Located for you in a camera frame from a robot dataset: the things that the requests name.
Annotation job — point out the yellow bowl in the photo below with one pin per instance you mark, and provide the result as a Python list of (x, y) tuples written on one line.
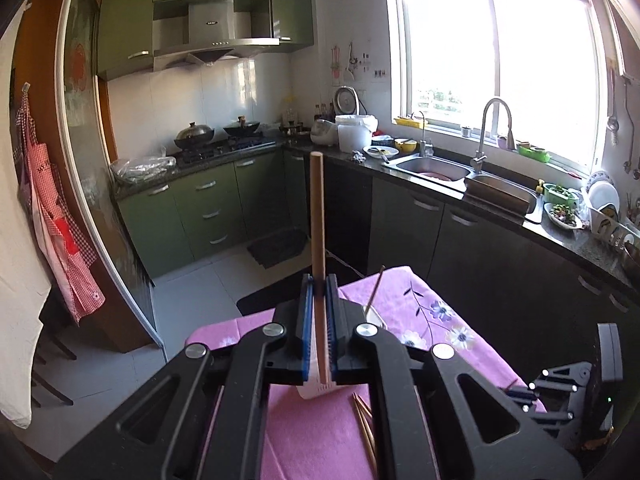
[(406, 146)]

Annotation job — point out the small pale cup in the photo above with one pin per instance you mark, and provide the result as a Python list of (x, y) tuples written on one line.
[(502, 142)]

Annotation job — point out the white plastic utensil holder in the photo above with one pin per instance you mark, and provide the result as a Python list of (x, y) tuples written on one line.
[(312, 390)]

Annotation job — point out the plate of food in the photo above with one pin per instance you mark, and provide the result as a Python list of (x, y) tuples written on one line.
[(562, 216)]

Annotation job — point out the green bowl of vegetables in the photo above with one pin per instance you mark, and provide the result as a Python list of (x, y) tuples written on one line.
[(560, 195)]

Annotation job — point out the purple floral tablecloth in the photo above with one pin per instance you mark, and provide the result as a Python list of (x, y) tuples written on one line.
[(310, 440)]

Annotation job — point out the yellow tray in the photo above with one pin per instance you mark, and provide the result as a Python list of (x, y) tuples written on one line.
[(407, 122)]

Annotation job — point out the small steel faucet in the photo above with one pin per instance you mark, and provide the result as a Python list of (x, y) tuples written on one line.
[(423, 140)]

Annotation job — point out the cluster of condiment bottles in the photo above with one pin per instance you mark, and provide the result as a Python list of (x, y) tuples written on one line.
[(324, 112)]

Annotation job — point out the red checkered apron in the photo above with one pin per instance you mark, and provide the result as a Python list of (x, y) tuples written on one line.
[(60, 230)]

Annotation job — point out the crumpled grey cloth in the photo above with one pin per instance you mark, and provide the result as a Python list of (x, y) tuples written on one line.
[(358, 157)]

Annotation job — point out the black floor mat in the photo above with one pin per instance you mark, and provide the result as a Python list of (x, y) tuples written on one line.
[(270, 297)]

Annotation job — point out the light wooden chopstick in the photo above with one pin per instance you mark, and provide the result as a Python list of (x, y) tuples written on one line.
[(317, 220)]

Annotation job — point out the white plate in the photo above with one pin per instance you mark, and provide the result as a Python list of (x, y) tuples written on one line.
[(377, 151)]

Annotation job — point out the dish rack with plates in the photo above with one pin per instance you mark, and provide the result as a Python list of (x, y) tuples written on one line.
[(605, 205)]

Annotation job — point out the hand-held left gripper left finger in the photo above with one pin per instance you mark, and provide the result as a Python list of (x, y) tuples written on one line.
[(307, 330)]

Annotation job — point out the tall steel faucet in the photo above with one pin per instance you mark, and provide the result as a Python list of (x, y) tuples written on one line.
[(482, 135)]

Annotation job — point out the green wall cabinets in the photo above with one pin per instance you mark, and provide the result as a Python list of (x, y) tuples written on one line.
[(125, 25)]

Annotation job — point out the white hanging sheet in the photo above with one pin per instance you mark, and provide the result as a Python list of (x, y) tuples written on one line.
[(15, 210)]

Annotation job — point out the white rice cooker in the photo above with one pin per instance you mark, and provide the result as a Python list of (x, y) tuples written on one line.
[(322, 132)]

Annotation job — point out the hanging wall ornament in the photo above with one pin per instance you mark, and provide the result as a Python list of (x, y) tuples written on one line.
[(336, 60)]

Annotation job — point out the steel kitchen sink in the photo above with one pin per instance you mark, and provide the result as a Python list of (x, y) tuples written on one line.
[(430, 166)]

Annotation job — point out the dark ribbed floor mat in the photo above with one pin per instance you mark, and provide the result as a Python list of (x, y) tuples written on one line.
[(277, 247)]

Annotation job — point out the glass sliding door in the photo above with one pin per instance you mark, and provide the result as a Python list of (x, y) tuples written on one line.
[(85, 135)]

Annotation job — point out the kitchen window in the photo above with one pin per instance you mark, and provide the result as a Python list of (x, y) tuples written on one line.
[(500, 60)]

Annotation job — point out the black gas stove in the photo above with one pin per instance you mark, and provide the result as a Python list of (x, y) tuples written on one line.
[(225, 150)]

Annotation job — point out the dark base cabinets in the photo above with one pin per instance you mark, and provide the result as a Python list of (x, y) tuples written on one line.
[(450, 250)]

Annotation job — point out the clear plastic bag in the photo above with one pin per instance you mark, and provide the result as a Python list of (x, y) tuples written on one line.
[(142, 170)]

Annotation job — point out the dark wooden chair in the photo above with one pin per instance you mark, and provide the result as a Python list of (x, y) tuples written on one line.
[(50, 350)]

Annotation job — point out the hanging metal ladles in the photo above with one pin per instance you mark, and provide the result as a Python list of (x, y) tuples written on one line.
[(612, 120)]

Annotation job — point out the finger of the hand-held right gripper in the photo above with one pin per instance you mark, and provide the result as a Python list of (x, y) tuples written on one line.
[(562, 379), (522, 395)]

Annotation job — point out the green base cabinets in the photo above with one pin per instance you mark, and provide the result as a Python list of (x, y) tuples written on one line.
[(210, 200)]

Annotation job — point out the white plastic bucket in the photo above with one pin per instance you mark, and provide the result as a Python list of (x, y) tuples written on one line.
[(355, 135)]

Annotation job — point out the black wok with lid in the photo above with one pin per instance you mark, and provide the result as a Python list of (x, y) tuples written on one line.
[(194, 135)]

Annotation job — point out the pile of wooden chopsticks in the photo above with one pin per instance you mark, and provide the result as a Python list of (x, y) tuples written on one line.
[(365, 427)]

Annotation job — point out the green plastic container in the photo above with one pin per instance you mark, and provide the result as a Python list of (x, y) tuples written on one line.
[(532, 152)]

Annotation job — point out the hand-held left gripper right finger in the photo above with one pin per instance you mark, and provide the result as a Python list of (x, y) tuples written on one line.
[(332, 330)]

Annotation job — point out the steel range hood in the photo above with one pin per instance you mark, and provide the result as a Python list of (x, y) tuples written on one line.
[(212, 22)]

